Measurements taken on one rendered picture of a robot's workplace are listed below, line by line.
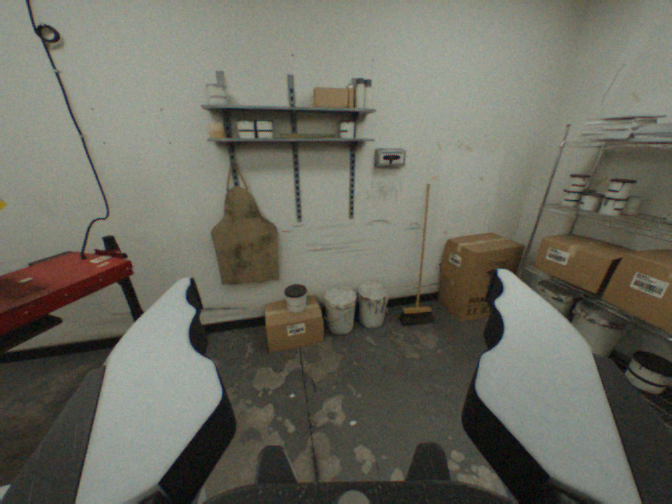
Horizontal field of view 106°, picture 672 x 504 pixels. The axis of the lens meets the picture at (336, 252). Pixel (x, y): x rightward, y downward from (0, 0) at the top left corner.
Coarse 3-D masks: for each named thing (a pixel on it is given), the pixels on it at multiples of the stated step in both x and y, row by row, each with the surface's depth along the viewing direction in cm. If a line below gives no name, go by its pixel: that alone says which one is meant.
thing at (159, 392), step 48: (192, 288) 10; (144, 336) 8; (192, 336) 8; (144, 384) 6; (192, 384) 6; (96, 432) 5; (144, 432) 5; (192, 432) 5; (96, 480) 5; (144, 480) 5; (192, 480) 5
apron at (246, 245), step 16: (240, 176) 197; (240, 192) 201; (224, 208) 203; (240, 208) 206; (256, 208) 209; (224, 224) 207; (240, 224) 211; (256, 224) 213; (272, 224) 216; (224, 240) 211; (240, 240) 216; (256, 240) 216; (272, 240) 222; (224, 256) 216; (240, 256) 220; (256, 256) 221; (272, 256) 227; (224, 272) 223; (240, 272) 225; (256, 272) 227; (272, 272) 234
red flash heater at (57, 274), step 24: (48, 264) 140; (72, 264) 140; (96, 264) 140; (120, 264) 140; (0, 288) 117; (24, 288) 117; (48, 288) 117; (72, 288) 121; (96, 288) 131; (0, 312) 101; (24, 312) 107; (48, 312) 114
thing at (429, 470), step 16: (272, 448) 5; (416, 448) 5; (432, 448) 5; (272, 464) 5; (288, 464) 5; (416, 464) 5; (432, 464) 5; (256, 480) 5; (272, 480) 5; (288, 480) 5; (416, 480) 4; (432, 480) 4; (448, 480) 4; (224, 496) 4; (240, 496) 4; (256, 496) 4; (272, 496) 4; (288, 496) 4; (304, 496) 4; (320, 496) 4; (336, 496) 4; (352, 496) 4; (368, 496) 4; (384, 496) 4; (400, 496) 4; (416, 496) 4; (432, 496) 4; (448, 496) 4; (464, 496) 4; (480, 496) 4; (496, 496) 4
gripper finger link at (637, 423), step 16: (608, 368) 6; (608, 384) 6; (624, 384) 6; (608, 400) 6; (624, 400) 6; (640, 400) 6; (624, 416) 5; (640, 416) 5; (656, 416) 5; (624, 432) 5; (640, 432) 5; (656, 432) 5; (624, 448) 5; (640, 448) 5; (656, 448) 5; (640, 464) 5; (656, 464) 5; (640, 480) 4; (656, 480) 4; (544, 496) 5; (560, 496) 4; (640, 496) 4; (656, 496) 4
